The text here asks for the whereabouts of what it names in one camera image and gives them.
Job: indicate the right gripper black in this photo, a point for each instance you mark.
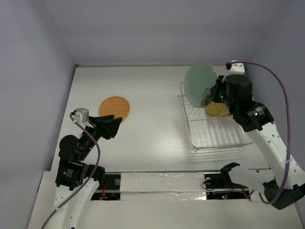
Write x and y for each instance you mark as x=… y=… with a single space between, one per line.
x=217 y=90

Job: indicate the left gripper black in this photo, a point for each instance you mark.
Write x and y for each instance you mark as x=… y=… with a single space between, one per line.
x=109 y=125

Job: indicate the teal floral plate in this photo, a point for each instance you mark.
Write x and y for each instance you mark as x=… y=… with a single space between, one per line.
x=198 y=77

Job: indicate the orange wicker plate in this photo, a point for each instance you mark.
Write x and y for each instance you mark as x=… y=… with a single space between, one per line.
x=115 y=105

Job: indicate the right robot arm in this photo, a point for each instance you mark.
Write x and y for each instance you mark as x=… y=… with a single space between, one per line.
x=287 y=184

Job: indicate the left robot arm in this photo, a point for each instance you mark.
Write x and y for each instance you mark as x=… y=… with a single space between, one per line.
x=77 y=183

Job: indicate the yellow-green woven plate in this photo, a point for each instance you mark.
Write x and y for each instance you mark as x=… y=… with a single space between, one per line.
x=215 y=109

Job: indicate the cream floral plate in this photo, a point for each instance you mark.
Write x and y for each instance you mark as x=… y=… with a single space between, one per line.
x=226 y=112

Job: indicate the white foam strip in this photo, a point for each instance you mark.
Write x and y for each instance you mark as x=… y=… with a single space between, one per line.
x=162 y=186

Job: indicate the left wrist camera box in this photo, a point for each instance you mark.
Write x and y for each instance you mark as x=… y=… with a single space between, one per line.
x=81 y=115

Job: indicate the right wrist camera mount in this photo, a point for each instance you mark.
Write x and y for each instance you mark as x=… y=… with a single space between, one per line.
x=235 y=68

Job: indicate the metal wire dish rack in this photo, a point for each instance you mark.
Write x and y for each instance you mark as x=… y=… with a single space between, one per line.
x=207 y=133

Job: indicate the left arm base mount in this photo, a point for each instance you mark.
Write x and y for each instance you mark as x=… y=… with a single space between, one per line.
x=110 y=190

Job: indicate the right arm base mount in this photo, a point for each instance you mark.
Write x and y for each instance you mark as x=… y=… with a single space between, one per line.
x=219 y=185

